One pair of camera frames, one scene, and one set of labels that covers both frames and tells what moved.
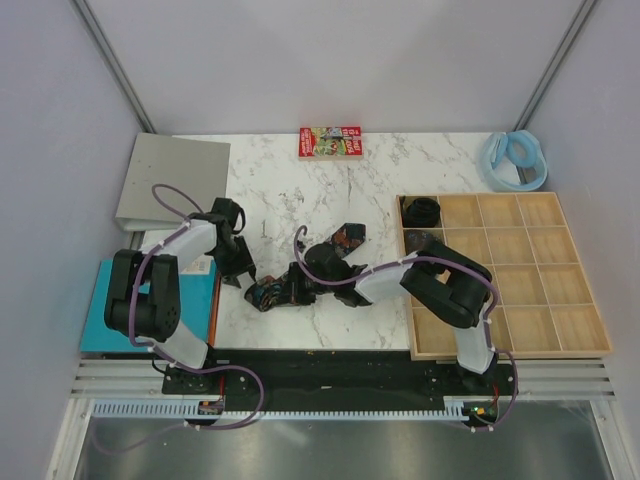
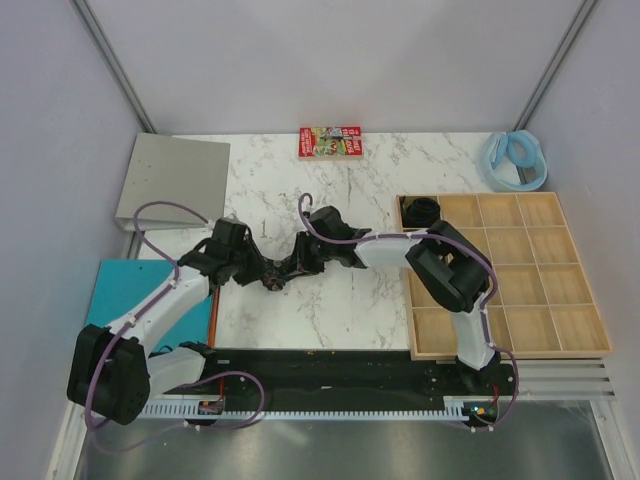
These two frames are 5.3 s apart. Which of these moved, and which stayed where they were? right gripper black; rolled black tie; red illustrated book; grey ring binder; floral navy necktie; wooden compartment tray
Moved: right gripper black; floral navy necktie
Stayed: grey ring binder; red illustrated book; rolled black tie; wooden compartment tray
